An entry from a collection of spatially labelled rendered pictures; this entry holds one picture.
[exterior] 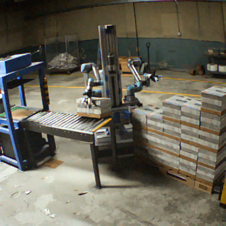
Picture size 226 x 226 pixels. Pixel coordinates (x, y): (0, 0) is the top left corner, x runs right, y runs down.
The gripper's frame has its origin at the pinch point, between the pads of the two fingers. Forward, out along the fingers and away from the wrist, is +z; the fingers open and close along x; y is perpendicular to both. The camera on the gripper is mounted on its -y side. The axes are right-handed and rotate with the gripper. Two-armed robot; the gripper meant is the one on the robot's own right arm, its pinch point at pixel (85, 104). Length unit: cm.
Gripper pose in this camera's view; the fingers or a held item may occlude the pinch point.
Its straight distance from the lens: 365.3
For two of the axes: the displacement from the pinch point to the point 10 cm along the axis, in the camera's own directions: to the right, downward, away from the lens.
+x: -8.7, -0.8, 4.9
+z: -1.7, 9.7, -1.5
